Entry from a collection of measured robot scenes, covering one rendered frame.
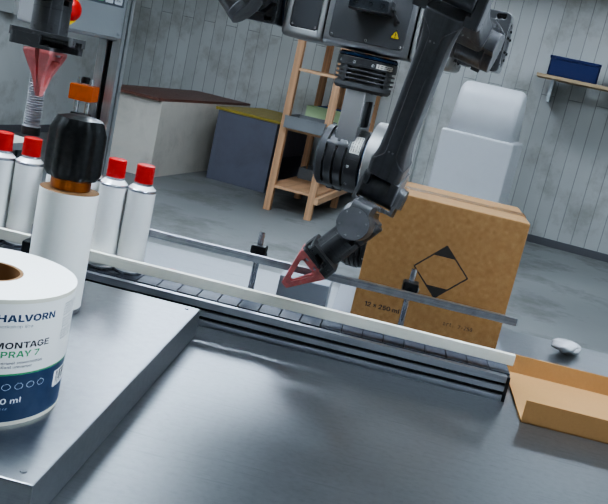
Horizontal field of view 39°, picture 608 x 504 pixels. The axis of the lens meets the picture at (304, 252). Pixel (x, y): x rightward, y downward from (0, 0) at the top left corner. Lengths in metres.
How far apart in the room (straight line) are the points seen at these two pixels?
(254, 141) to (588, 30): 3.59
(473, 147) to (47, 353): 6.91
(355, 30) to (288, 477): 1.11
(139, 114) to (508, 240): 6.51
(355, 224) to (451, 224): 0.32
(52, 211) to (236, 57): 8.91
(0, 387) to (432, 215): 0.99
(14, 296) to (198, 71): 9.44
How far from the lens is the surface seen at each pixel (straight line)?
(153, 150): 7.96
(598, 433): 1.52
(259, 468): 1.10
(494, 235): 1.71
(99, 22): 1.69
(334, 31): 1.93
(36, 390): 1.00
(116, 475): 1.03
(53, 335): 0.99
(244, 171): 8.51
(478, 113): 7.81
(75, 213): 1.30
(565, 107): 9.38
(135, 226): 1.58
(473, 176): 7.74
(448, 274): 1.72
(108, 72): 1.73
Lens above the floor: 1.33
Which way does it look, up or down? 12 degrees down
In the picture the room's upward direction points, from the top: 13 degrees clockwise
